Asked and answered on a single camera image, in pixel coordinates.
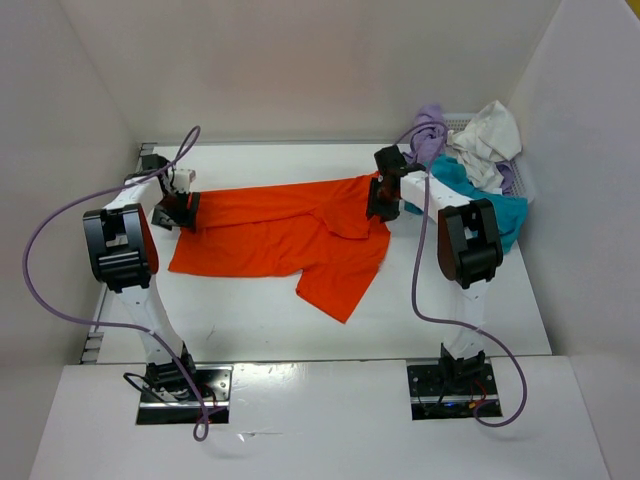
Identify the orange t shirt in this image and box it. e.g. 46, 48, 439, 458
169, 174, 391, 323

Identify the teal t shirt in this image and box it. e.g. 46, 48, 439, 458
428, 155, 528, 254

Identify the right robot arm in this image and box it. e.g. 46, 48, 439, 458
366, 145, 503, 388

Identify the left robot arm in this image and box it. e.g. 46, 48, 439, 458
83, 154, 200, 401

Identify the lavender t shirt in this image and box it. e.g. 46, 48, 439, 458
406, 104, 513, 195

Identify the white plastic basket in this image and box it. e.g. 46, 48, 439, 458
443, 113, 535, 204

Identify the white t shirt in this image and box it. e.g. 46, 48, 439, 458
445, 100, 522, 193

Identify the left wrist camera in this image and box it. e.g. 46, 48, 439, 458
168, 168, 196, 192

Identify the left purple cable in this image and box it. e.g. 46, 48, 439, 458
22, 125, 225, 442

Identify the purple cable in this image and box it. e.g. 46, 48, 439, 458
395, 120, 527, 427
22, 125, 225, 442

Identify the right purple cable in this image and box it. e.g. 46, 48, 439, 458
395, 120, 527, 427

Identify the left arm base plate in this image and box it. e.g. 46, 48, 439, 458
123, 365, 233, 426

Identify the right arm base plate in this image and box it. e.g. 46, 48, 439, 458
407, 362, 502, 421

